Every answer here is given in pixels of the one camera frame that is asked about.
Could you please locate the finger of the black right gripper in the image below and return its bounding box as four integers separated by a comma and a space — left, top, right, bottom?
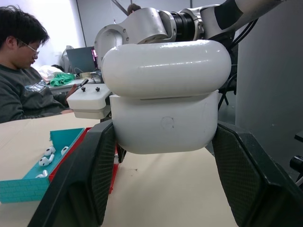
117, 141, 127, 164

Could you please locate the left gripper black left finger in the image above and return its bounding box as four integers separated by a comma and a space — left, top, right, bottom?
27, 122, 117, 227

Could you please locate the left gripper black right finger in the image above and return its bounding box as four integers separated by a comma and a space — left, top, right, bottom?
212, 122, 303, 227

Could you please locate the white earbuds case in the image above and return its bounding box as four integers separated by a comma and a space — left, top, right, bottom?
101, 39, 232, 155

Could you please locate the red plastic bin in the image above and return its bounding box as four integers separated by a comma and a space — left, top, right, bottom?
48, 127, 120, 195

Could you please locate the teal plastic bin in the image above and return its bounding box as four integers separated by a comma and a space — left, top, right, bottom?
0, 128, 86, 204

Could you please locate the seated person's hand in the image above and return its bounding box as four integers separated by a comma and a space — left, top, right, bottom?
64, 84, 80, 105

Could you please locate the black equipment with knob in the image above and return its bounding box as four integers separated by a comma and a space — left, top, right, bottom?
289, 131, 303, 185

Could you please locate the grey background table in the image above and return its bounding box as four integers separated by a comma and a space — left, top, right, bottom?
48, 70, 105, 96

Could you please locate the green cloth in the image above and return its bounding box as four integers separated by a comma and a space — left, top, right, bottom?
49, 73, 75, 87

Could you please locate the open grey laptop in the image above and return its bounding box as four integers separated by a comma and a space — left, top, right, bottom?
66, 46, 100, 73

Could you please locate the white plastic bag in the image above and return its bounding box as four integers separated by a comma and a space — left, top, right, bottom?
38, 65, 62, 82

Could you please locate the seated person in grey sweatshirt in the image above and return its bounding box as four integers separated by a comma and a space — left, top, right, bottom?
0, 5, 80, 124

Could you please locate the standing person's dark hair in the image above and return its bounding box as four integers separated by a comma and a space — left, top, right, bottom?
127, 3, 143, 15

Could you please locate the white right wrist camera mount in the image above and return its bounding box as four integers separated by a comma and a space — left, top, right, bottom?
66, 85, 112, 120

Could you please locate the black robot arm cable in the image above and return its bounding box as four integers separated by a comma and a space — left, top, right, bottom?
232, 18, 259, 44

